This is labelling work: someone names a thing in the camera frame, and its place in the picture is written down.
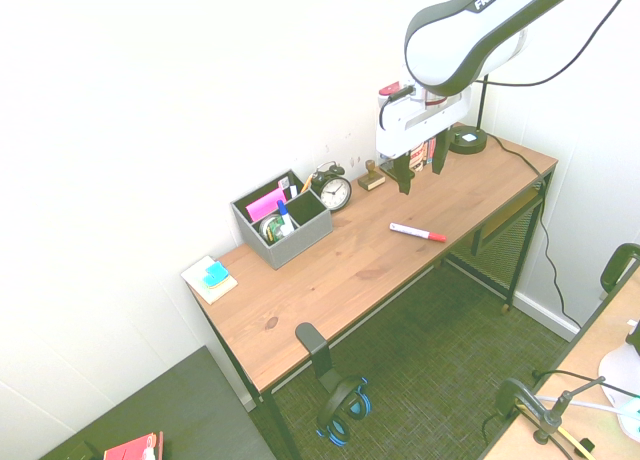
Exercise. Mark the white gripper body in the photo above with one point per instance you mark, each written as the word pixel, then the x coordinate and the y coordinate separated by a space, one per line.
pixel 395 125

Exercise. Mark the white notepad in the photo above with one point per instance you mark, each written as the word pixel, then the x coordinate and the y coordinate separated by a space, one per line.
pixel 195 275

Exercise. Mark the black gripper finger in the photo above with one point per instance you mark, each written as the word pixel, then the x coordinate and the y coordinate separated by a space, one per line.
pixel 440 155
pixel 404 177

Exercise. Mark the black desk lamp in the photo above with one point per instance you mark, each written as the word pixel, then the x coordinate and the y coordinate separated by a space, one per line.
pixel 467 141

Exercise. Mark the row of patterned books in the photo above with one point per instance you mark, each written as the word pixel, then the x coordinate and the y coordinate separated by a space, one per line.
pixel 424 156

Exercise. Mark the red and white marker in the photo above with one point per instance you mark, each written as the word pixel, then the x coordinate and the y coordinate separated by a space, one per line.
pixel 415 231

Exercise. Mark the pink sticky note pad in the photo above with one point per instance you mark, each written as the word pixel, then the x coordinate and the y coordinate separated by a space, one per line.
pixel 265 204

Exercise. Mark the gray camera stand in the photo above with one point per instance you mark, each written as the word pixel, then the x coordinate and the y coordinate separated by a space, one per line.
pixel 555 412

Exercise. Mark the black low cabinet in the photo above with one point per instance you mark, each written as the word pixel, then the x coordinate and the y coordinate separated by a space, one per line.
pixel 165 405

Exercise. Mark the orange pencil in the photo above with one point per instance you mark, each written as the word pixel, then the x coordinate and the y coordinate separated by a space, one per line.
pixel 306 183

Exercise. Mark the blue and yellow sticky pad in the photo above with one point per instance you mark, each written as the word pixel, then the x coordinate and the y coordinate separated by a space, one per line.
pixel 216 274

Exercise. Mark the black twin-bell alarm clock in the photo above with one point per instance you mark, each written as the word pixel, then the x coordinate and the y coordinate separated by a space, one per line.
pixel 334 191

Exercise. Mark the black headphone hook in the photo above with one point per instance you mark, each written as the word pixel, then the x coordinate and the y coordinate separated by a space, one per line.
pixel 317 350

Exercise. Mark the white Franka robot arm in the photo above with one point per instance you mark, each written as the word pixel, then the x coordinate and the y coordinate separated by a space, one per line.
pixel 460 35

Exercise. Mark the red notebook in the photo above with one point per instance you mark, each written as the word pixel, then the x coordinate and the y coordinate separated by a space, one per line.
pixel 131 449

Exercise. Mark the wooden rubber stamp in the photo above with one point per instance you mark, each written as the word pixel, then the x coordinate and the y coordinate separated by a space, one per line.
pixel 371 179

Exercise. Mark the wooden desk with black frame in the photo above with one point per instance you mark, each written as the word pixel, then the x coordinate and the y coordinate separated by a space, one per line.
pixel 360 265

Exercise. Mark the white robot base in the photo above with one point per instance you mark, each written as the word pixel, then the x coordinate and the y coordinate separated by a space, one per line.
pixel 622 375

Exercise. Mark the black C-clamp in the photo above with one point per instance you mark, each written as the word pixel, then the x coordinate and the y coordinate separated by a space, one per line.
pixel 515 397

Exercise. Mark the blue capped white marker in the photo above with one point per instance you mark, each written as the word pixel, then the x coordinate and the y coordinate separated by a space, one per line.
pixel 285 219

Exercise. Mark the black and blue headphones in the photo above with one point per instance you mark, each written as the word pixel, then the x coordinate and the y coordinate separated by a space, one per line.
pixel 342 410

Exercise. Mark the small white printed card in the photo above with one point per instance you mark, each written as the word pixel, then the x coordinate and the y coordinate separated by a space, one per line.
pixel 284 183

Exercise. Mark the gray desk organizer box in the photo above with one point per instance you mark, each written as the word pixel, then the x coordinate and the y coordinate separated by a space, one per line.
pixel 300 237

